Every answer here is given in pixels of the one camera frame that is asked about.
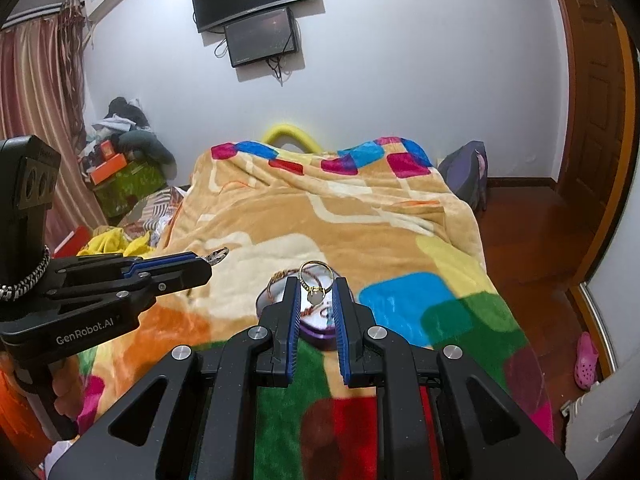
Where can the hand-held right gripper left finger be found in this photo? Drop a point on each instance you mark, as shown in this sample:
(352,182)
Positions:
(293,320)

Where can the green patterned box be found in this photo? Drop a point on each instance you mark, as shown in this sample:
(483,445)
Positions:
(127,187)

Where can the grey purple backpack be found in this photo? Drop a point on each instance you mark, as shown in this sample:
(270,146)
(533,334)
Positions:
(465,172)

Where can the small black wall screen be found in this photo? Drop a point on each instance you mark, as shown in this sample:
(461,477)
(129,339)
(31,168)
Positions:
(260,35)

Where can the yellow foam tube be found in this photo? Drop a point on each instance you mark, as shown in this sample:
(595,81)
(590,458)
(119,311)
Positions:
(290,137)

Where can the pink clog shoe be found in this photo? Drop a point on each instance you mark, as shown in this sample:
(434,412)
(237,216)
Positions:
(585,360)

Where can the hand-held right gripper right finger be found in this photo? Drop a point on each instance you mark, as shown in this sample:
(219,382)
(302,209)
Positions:
(342,332)

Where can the orange box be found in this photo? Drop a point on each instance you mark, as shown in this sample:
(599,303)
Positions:
(107,170)

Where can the person's left hand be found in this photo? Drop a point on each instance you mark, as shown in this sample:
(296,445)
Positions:
(67,385)

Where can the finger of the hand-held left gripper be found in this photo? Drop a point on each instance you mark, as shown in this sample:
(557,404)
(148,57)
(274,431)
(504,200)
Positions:
(170,280)
(150,261)

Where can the brown wooden door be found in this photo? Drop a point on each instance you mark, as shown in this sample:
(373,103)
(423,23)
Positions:
(595,125)

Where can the colourful patterned blanket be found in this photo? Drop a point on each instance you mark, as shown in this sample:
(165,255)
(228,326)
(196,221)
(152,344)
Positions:
(350,220)

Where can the gold and red bangle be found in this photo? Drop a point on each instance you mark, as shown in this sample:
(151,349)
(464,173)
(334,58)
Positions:
(276,280)

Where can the yellow cloth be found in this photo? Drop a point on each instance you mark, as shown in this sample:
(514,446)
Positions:
(117,242)

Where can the striped pink curtain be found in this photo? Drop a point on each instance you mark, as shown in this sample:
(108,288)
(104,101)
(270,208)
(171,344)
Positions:
(37,90)

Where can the pile of dark clothes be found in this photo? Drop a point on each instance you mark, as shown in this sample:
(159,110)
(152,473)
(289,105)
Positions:
(135,135)

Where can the round purple jewelry box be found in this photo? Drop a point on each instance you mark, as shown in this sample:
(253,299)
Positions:
(320,332)

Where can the white cabinet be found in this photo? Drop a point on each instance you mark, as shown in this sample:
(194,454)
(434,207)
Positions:
(595,430)

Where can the red box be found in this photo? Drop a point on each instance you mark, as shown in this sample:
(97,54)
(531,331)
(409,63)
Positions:
(70,242)

